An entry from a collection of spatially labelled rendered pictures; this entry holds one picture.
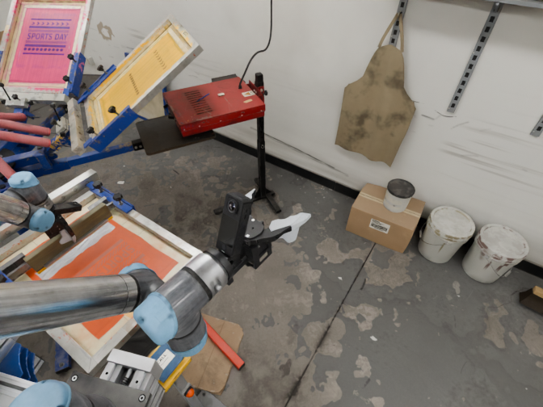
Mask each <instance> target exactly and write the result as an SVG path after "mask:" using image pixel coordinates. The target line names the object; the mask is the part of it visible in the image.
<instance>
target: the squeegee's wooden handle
mask: <svg viewBox="0 0 543 407"><path fill-rule="evenodd" d="M111 216H112V214H111V212H110V210H109V209H108V207H107V205H106V204H105V203H100V204H99V205H97V206H96V207H95V208H93V209H91V210H90V211H89V212H88V213H86V214H85V215H84V216H82V217H80V218H79V219H78V220H76V221H75V222H74V223H72V224H71V225H69V227H70V228H71V229H72V230H73V232H74V234H75V237H76V240H78V239H79V238H80V237H82V236H83V235H85V234H86V233H87V232H89V231H90V230H91V229H93V228H94V227H95V226H96V225H97V224H99V223H100V222H102V221H103V220H105V219H106V218H107V219H108V218H110V217H111ZM61 238H62V235H61V232H60V233H59V234H58V235H56V236H55V237H53V238H52V239H49V240H48V241H46V242H45V243H44V244H43V245H41V246H40V247H38V248H37V249H36V250H34V251H32V252H31V253H30V254H29V255H27V256H26V257H25V258H23V260H24V261H25V262H26V263H27V264H28V265H29V266H30V267H31V268H33V269H34V270H35V271H36V272H38V271H40V270H41V269H42V268H44V264H46V263H47V262H49V261H50V260H51V259H53V258H54V257H56V256H57V255H58V254H59V253H60V252H62V251H63V250H65V249H66V248H67V247H69V246H70V245H72V244H73V243H74V242H73V241H68V242H66V243H65V244H60V242H59V241H60V240H61Z"/></svg>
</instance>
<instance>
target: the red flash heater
mask: <svg viewBox="0 0 543 407"><path fill-rule="evenodd" d="M240 81H241V78H240V77H236V78H230V79H225V80H221V81H217V82H210V83H206V84H202V85H198V86H191V87H187V88H183V89H179V90H172V91H168V92H164V93H162V95H163V98H164V100H165V102H166V103H167V104H168V109H169V111H170V113H171V115H172V116H174V117H175V119H176V124H177V126H178V128H179V131H180V132H181V134H182V136H183V137H185V136H190V135H194V134H197V133H200V132H206V131H209V130H213V129H216V128H221V127H224V126H228V125H231V124H237V123H241V122H243V121H247V120H252V119H256V118H259V117H263V116H264V112H265V111H266V108H265V103H264V102H263V94H262V92H261V91H260V90H259V89H258V88H257V87H256V86H255V85H254V84H253V83H252V82H251V81H250V80H249V83H248V84H246V83H245V82H244V81H242V84H241V85H242V89H238V86H239V82H240ZM208 93H210V94H209V95H207V94H208ZM220 93H224V94H225V95H222V96H219V95H218V94H220ZM205 95H207V96H205ZM204 96H205V97H204ZM202 97H204V98H202ZM201 98H202V99H201ZM199 99H201V100H200V101H198V102H197V100H199Z"/></svg>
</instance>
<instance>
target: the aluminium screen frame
mask: <svg viewBox="0 0 543 407"><path fill-rule="evenodd" d="M96 198H97V199H101V197H99V196H98V195H96V194H95V193H93V192H92V191H88V192H87V193H85V194H84V195H82V196H80V197H79V198H77V199H76V200H74V201H73V202H75V201H76V202H78V203H79V204H81V205H82V207H84V206H85V205H87V204H88V203H89V202H91V201H92V200H94V199H96ZM114 209H115V210H117V211H118V212H120V213H121V214H123V215H124V216H126V217H128V218H129V219H130V220H132V221H134V222H135V223H137V224H138V225H140V226H141V227H143V228H144V229H146V230H148V231H150V232H151V233H152V234H154V235H155V236H157V237H159V238H161V239H162V240H163V241H165V242H166V243H168V244H170V245H172V246H173V247H175V248H176V249H177V250H179V251H181V252H182V253H184V254H186V255H187V256H188V257H190V258H191V259H190V260H189V261H188V262H187V263H189V262H190V261H191V260H192V259H193V258H194V257H195V256H196V255H197V254H199V253H203V252H201V251H199V250H198V249H197V248H195V247H193V246H192V245H190V244H188V243H186V242H185V241H183V240H182V239H180V238H179V237H176V236H175V235H174V234H172V233H170V232H169V231H167V230H165V229H164V228H163V227H161V226H159V225H158V224H155V223H154V222H153V221H151V220H149V219H148V218H146V217H144V216H143V215H142V214H140V213H138V212H136V211H135V210H132V211H130V212H129V213H127V214H126V213H125V212H123V211H121V210H120V209H119V208H117V207H115V208H114ZM73 213H74V212H71V213H65V214H61V216H62V217H63V218H64V219H65V218H67V217H68V216H70V215H72V214H73ZM43 233H44V232H42V233H39V232H36V231H31V230H30V229H29V230H28V231H27V232H25V233H23V234H22V235H20V236H19V237H17V238H15V239H14V240H13V241H11V242H9V243H8V244H6V245H5V246H3V247H2V248H0V262H2V261H3V260H5V259H6V258H8V257H10V256H11V255H12V254H14V253H15V252H17V251H18V250H20V249H22V248H23V247H24V246H25V245H27V244H28V243H30V242H31V241H33V240H35V239H36V238H38V237H39V236H40V235H42V234H43ZM187 263H186V264H187ZM186 264H185V265H186ZM185 265H184V266H185ZM182 268H183V267H182ZM182 268H181V269H182ZM181 269H180V270H181ZM139 329H140V326H139V325H138V324H137V323H136V321H135V320H134V318H133V316H132V317H131V318H130V319H129V320H128V321H127V322H126V323H125V324H124V325H123V326H122V327H121V328H120V329H119V330H118V331H117V332H116V333H115V334H114V335H113V336H112V337H111V338H110V339H109V340H108V341H107V342H106V343H105V344H104V345H103V346H102V347H101V348H100V349H99V350H98V351H97V352H96V353H95V354H94V355H93V356H92V357H91V356H90V355H89V354H88V353H86V352H85V351H84V350H83V349H82V348H81V347H80V346H79V345H78V344H77V343H76V342H75V341H74V340H73V339H72V338H71V337H70V336H69V335H68V334H67V333H66V332H65V331H64V330H63V329H62V328H61V327H60V328H56V329H49V330H45V331H46V332H47V333H48V334H49V335H50V336H51V337H52V338H53V339H54V340H55V341H56V342H57V343H58V344H59V345H60V346H61V347H62V348H63V349H64V350H65V351H66V352H67V353H68V354H69V355H70V356H71V357H72V358H73V359H74V360H75V361H76V362H77V363H78V364H79V365H80V366H81V367H82V368H83V369H84V370H85V371H86V372H87V373H88V374H89V375H91V376H94V375H95V374H96V373H97V372H98V371H99V370H100V369H101V368H102V366H103V365H104V364H105V363H106V362H107V358H108V356H109V354H110V353H111V352H112V349H117V350H119V349H120V348H121V347H122V346H123V345H124V344H125V343H126V342H127V341H128V340H129V339H130V338H131V337H132V336H133V335H134V334H135V333H136V332H137V331H138V330H139Z"/></svg>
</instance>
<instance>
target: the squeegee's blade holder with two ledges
mask: <svg viewBox="0 0 543 407"><path fill-rule="evenodd" d="M107 222H108V219H107V218H106V219H105V220H103V221H102V222H100V223H99V224H97V225H96V226H95V227H94V228H93V229H91V230H90V231H89V232H87V233H86V234H85V235H83V236H82V237H80V238H79V239H78V240H76V242H75V243H73V244H72V245H70V246H69V247H67V248H66V249H65V250H63V251H62V252H60V253H59V254H58V255H57V256H56V257H54V258H53V259H51V260H50V261H49V262H47V263H46V264H44V267H45V268H47V267H49V266H50V265H52V264H53V263H54V262H55V261H56V260H58V259H59V258H60V257H62V256H63V255H64V254H66V253H67V252H69V251H70V250H71V249H73V248H74V247H75V246H76V245H77V244H79V243H80V242H81V241H83V240H84V239H86V238H87V237H89V236H90V235H91V234H92V233H93V232H94V231H96V230H97V229H99V228H100V227H101V226H103V225H104V224H106V223H107Z"/></svg>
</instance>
